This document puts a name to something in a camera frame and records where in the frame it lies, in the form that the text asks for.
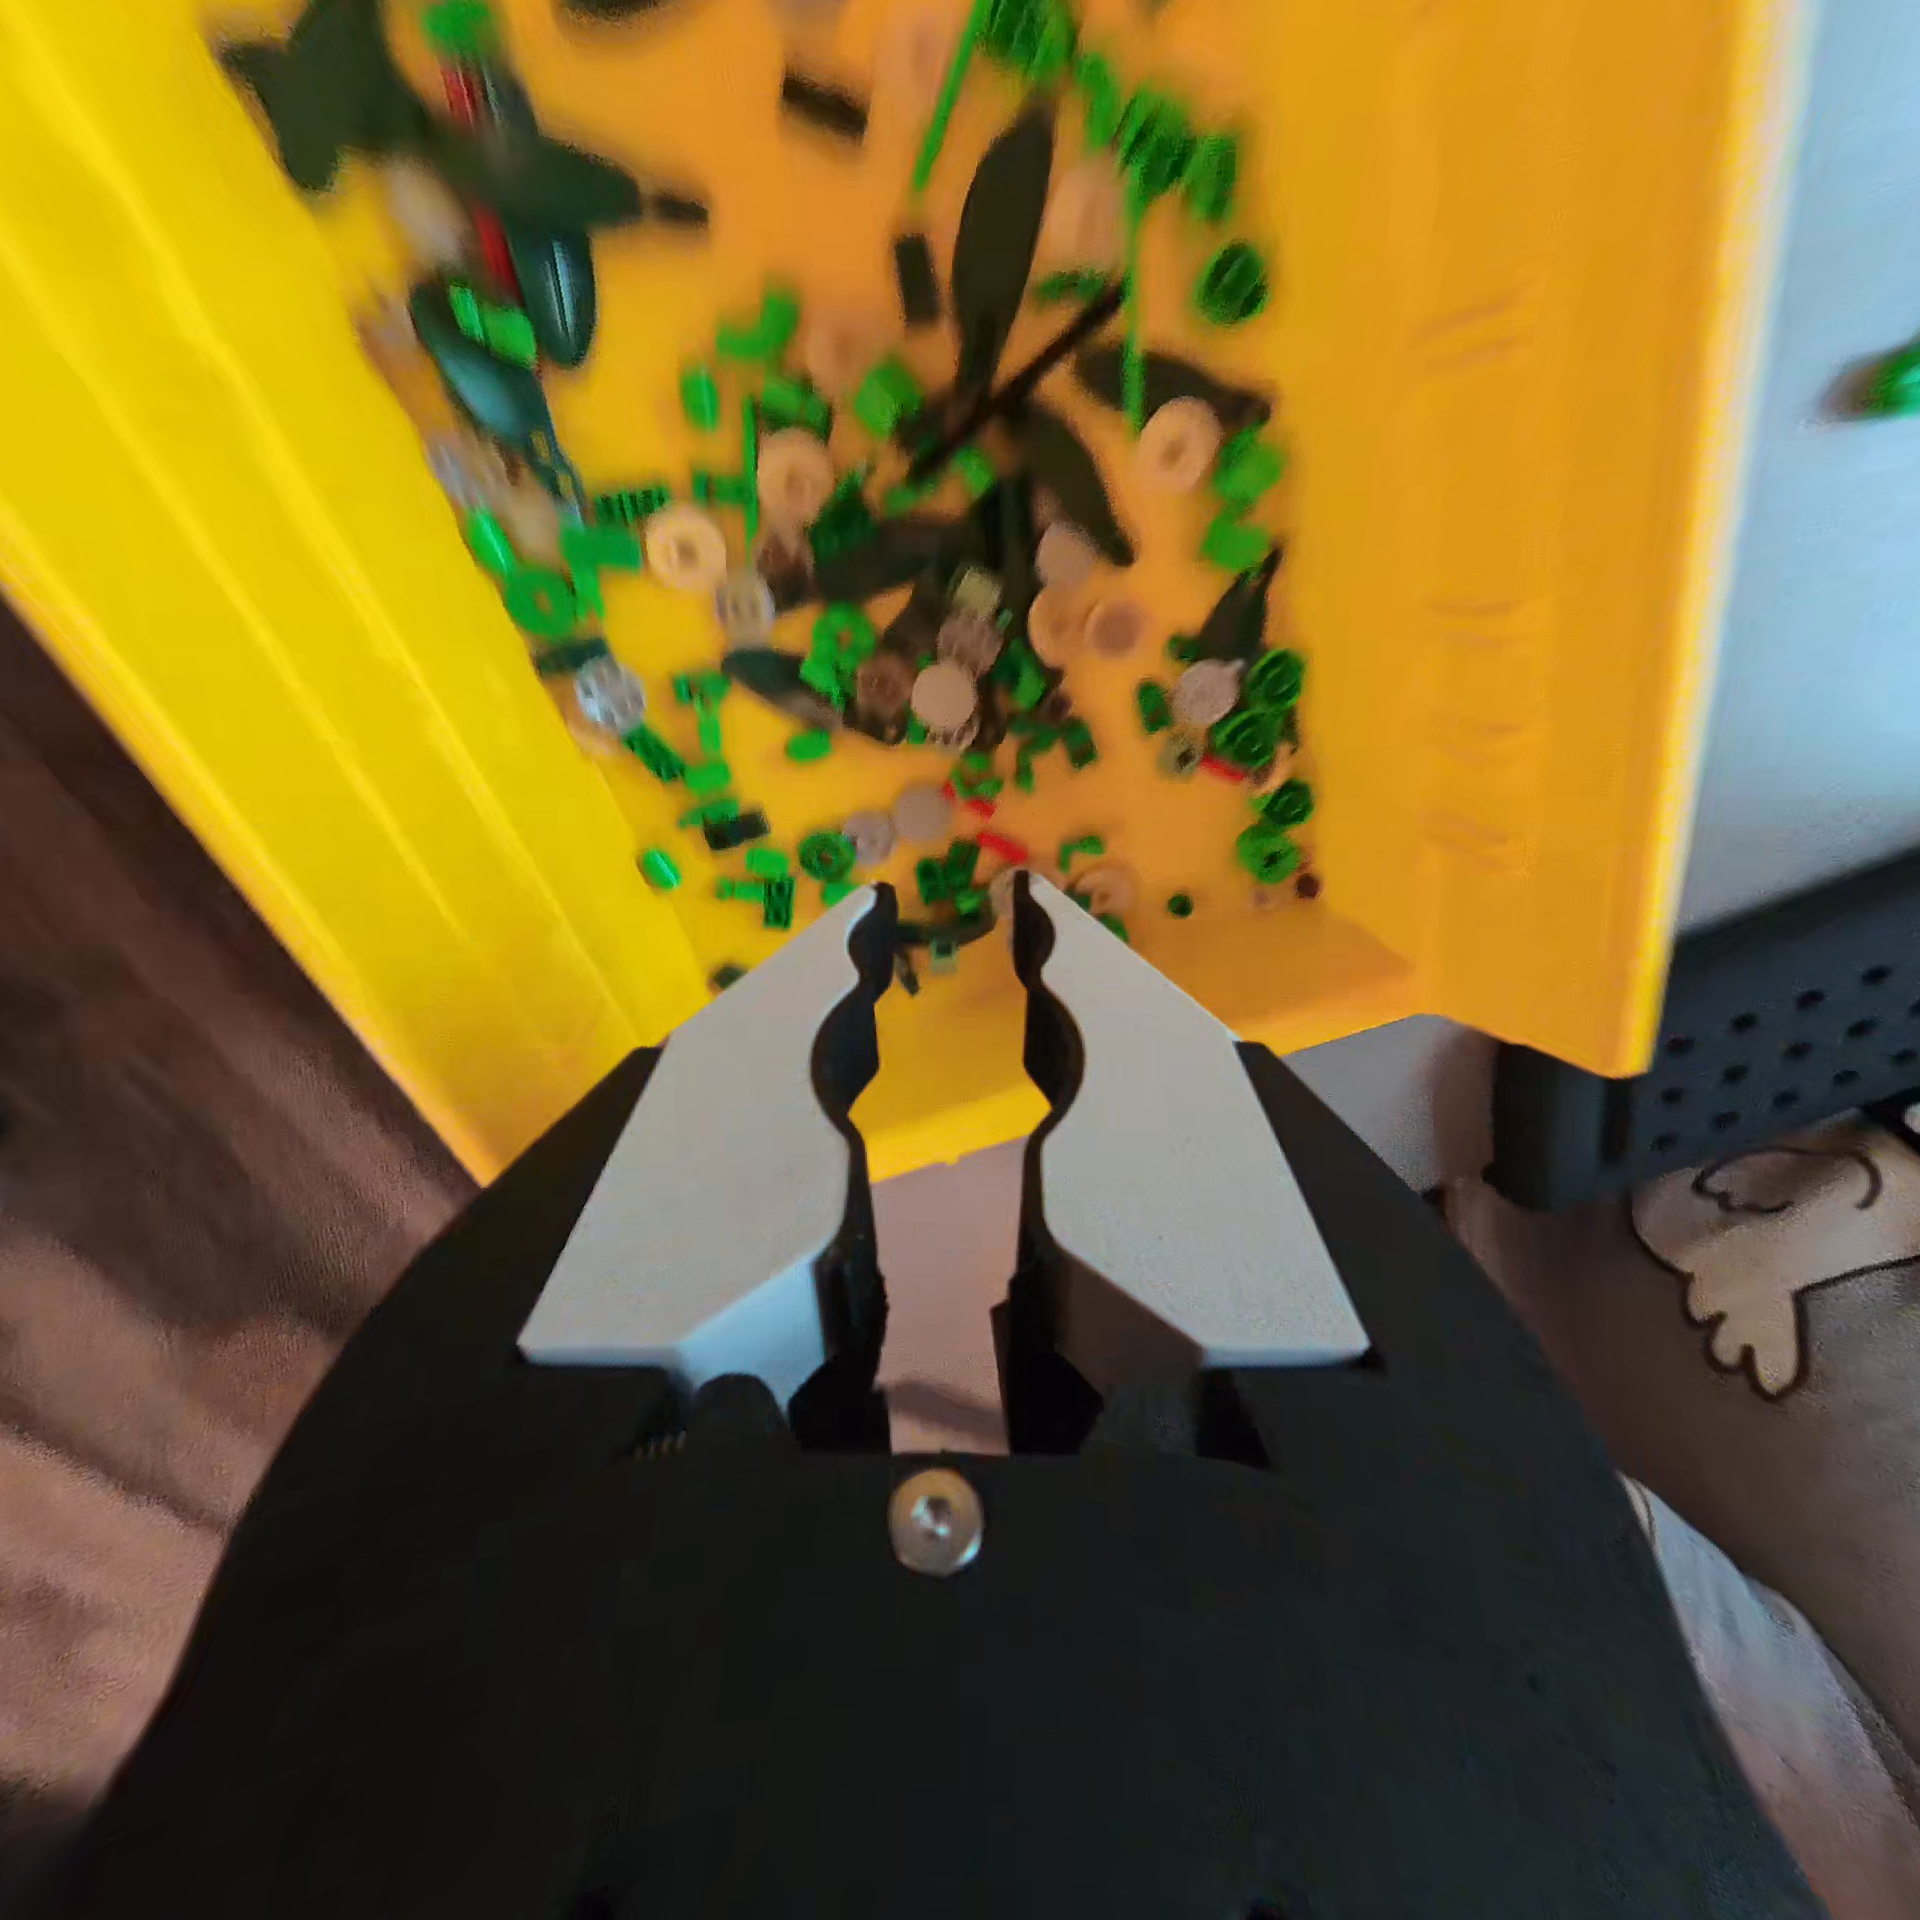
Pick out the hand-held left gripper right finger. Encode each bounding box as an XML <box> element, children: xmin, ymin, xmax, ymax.
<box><xmin>990</xmin><ymin>865</ymin><xmax>1374</xmax><ymax>1458</ymax></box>

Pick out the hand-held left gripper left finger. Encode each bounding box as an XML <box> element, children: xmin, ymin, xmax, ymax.
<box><xmin>516</xmin><ymin>883</ymin><xmax>898</xmax><ymax>1451</ymax></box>

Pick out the pile of toy brick pieces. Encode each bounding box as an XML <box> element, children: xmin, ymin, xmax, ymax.
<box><xmin>224</xmin><ymin>0</ymin><xmax>1330</xmax><ymax>992</ymax></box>

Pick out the yellow plastic bin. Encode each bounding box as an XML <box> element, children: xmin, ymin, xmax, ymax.
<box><xmin>0</xmin><ymin>0</ymin><xmax>1803</xmax><ymax>1188</ymax></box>

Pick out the brown cartoon printed cloth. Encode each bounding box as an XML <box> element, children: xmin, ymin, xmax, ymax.
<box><xmin>1441</xmin><ymin>1110</ymin><xmax>1920</xmax><ymax>1772</ymax></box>

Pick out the black perforated panel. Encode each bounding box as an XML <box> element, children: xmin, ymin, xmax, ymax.
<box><xmin>1492</xmin><ymin>854</ymin><xmax>1920</xmax><ymax>1210</ymax></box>

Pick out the grey cloth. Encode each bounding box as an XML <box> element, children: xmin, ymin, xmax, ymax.
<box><xmin>1621</xmin><ymin>1475</ymin><xmax>1920</xmax><ymax>1920</ymax></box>

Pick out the long black toy rod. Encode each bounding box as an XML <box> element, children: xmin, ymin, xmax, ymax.
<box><xmin>907</xmin><ymin>283</ymin><xmax>1130</xmax><ymax>460</ymax></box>

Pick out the green toy piece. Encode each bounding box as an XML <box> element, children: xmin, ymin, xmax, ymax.
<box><xmin>1822</xmin><ymin>335</ymin><xmax>1920</xmax><ymax>425</ymax></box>

